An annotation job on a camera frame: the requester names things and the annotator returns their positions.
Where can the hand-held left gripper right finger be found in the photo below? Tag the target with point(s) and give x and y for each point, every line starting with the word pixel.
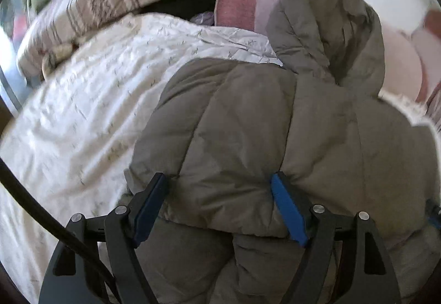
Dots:
pixel 289 207

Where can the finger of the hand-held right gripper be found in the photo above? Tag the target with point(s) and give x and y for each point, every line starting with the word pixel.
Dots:
pixel 434 210

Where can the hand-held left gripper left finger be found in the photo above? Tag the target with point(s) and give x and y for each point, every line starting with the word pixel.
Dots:
pixel 149 207

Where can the grey-brown quilted hooded jacket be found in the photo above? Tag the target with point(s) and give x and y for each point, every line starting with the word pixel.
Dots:
pixel 241 138

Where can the white leaf-print bed sheet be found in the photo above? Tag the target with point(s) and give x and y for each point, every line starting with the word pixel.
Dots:
pixel 86 118

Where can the small pink quilted cushion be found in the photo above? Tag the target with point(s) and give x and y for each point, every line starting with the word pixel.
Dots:
pixel 430 35

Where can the small floral cloth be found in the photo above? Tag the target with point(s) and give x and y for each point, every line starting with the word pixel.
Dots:
pixel 57 56

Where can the purple cloth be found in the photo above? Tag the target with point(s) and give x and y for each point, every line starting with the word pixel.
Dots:
pixel 203 19

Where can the large pink quilted cushion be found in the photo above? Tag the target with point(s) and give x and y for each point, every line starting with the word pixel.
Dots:
pixel 237 4

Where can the stained glass window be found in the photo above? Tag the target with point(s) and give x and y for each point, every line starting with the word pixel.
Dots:
pixel 10 49

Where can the striped floral pillow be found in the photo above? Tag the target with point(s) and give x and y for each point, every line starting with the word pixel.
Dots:
pixel 103 1

